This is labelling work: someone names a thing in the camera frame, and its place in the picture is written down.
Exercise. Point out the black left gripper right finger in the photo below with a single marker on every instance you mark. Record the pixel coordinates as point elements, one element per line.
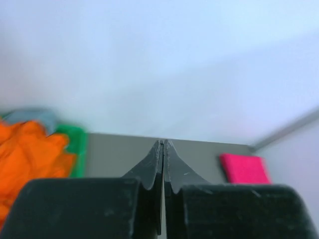
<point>197,209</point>

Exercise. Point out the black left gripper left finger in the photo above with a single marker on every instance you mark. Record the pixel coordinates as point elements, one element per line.
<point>127,207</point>

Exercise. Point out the orange t shirt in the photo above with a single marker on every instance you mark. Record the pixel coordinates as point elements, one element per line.
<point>26,153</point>

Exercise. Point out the folded pink t shirt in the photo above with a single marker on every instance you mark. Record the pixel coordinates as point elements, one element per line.
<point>242,169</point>

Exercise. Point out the green plastic bin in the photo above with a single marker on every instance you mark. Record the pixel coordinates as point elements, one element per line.
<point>77,145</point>

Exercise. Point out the grey-blue t shirt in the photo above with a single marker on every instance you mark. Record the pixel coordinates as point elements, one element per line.
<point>47,118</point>

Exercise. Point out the aluminium corner post right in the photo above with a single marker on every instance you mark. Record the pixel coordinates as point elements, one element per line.
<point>290,128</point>

